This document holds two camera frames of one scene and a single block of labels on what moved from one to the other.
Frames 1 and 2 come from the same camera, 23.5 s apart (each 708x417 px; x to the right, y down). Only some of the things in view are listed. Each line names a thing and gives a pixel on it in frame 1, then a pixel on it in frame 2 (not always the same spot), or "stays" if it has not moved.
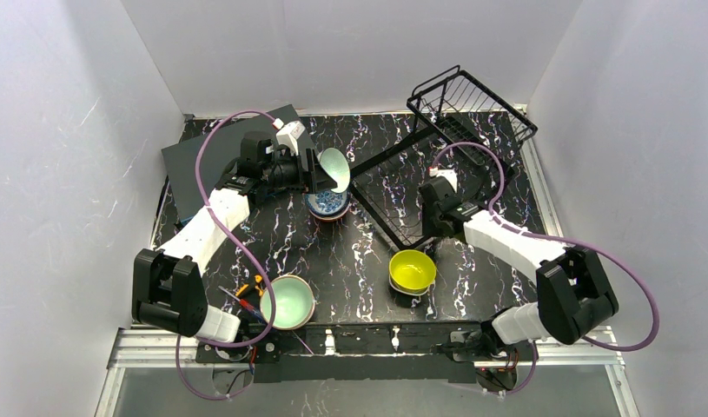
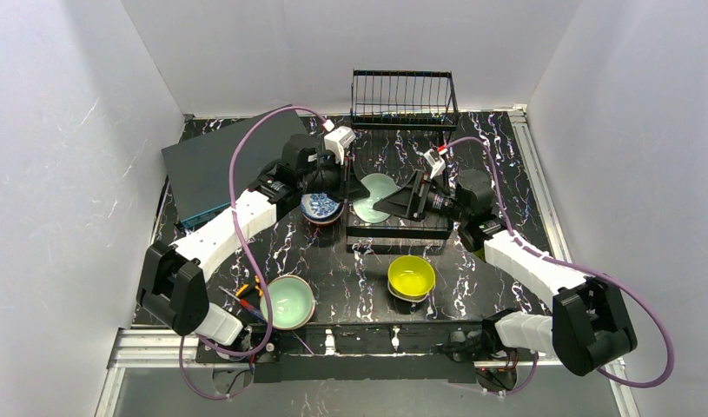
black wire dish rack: x=455 y=125 → x=400 y=122
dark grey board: x=220 y=148 stays
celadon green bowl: x=294 y=302 stays
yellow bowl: x=412 y=270 stays
